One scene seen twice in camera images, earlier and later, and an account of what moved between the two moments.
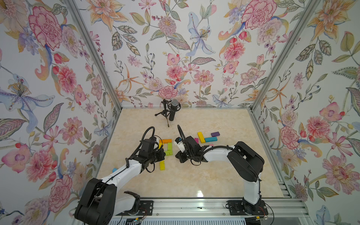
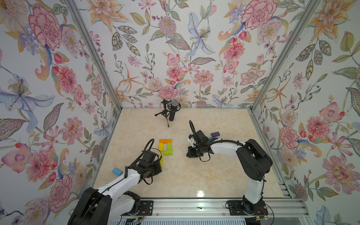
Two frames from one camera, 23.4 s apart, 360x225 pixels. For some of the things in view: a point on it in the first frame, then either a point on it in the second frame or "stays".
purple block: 214,134 stays
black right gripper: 180,156 to 191,154
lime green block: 168,153 stays
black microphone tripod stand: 165,112 stays
